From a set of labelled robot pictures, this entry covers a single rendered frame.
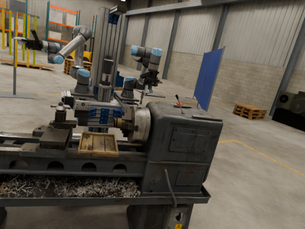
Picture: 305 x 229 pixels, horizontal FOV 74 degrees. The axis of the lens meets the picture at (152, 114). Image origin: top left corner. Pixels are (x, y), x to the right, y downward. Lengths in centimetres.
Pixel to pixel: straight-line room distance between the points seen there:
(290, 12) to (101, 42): 1123
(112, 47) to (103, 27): 21
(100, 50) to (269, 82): 1067
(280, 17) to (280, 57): 206
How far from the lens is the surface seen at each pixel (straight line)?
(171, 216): 201
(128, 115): 172
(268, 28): 1307
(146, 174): 173
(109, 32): 236
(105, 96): 236
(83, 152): 160
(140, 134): 159
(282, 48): 1235
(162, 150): 163
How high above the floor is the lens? 165
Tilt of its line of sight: 16 degrees down
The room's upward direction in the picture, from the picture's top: 12 degrees clockwise
